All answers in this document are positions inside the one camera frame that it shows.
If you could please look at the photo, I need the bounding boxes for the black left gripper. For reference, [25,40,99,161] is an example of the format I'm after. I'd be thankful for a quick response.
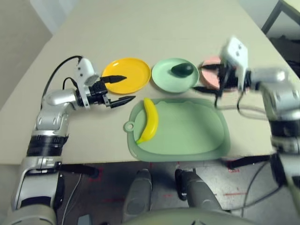
[88,75,136,109]

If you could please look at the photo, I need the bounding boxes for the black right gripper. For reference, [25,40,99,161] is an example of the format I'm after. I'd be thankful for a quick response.
[192,62,240,92]

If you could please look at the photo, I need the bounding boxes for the dark green toy avocado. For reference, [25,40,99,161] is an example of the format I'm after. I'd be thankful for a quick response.
[171,62,194,77]

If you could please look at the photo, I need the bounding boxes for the pink plastic plate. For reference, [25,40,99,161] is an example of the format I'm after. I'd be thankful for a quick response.
[198,55,239,92]

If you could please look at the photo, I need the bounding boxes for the yellow plastic plate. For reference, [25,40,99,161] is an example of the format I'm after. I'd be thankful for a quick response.
[102,57,151,95]

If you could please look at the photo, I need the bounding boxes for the yellow toy banana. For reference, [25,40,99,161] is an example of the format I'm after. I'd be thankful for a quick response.
[135,97,159,145]

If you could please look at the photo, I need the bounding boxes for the mint green plastic plate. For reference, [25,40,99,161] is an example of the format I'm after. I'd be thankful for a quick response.
[151,57,200,94]

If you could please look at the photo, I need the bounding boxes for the green cutting board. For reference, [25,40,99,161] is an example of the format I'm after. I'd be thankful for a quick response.
[123,98,232,162]

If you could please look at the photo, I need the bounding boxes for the red floor tape mark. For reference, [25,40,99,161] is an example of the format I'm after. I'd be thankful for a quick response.
[228,160,241,173]
[89,167,104,182]

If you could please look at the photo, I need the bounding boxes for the cream side table black legs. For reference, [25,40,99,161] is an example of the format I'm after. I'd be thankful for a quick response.
[261,0,300,36]

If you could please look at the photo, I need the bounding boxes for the black table foot bar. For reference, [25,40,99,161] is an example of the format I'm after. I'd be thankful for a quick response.
[60,163,99,179]
[226,154,278,170]

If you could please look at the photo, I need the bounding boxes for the grey robot left leg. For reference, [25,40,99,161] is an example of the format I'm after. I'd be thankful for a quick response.
[121,168,153,216]

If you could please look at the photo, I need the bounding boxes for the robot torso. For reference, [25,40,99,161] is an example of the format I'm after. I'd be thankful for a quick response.
[120,206,261,225]

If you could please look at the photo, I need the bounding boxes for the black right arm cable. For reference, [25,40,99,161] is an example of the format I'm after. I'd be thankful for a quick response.
[236,90,269,119]
[213,90,225,109]

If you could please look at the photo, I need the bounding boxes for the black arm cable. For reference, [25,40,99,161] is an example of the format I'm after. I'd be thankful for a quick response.
[236,90,269,119]
[45,55,84,94]
[62,77,79,91]
[213,90,225,109]

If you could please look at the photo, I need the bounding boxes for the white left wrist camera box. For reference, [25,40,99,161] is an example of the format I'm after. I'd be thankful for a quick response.
[74,58,99,86]

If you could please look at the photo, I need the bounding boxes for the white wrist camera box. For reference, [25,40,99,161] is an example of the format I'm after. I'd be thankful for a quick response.
[221,36,249,90]
[74,58,99,86]

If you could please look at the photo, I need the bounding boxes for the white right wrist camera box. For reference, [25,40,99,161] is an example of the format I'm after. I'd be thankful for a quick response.
[221,36,249,90]

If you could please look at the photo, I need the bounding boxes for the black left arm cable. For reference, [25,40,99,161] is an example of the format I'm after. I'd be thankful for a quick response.
[62,77,79,91]
[45,55,84,94]

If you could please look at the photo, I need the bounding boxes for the black floor cable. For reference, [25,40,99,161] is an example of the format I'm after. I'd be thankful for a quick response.
[241,161,282,211]

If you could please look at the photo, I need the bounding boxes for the white floor cable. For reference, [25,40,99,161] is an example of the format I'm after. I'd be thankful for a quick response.
[65,173,83,225]

